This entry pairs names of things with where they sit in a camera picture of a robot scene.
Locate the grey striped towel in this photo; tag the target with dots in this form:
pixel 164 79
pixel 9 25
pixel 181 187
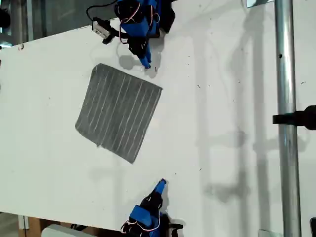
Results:
pixel 118 111

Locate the black round object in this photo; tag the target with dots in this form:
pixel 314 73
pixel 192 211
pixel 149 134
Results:
pixel 4 17

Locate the black flat object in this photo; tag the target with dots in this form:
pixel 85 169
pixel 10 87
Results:
pixel 313 227

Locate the black camera stalk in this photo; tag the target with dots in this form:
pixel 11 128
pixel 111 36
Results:
pixel 114 34

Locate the black camera box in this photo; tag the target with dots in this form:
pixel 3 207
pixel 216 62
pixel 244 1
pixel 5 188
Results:
pixel 176 226
pixel 101 28

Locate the wooden table frame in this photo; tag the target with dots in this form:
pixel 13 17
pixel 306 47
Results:
pixel 32 225

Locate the steel post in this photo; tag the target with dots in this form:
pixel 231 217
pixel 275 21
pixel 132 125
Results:
pixel 287 98

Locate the black post clamp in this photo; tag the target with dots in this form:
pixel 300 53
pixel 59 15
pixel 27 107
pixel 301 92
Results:
pixel 296 118

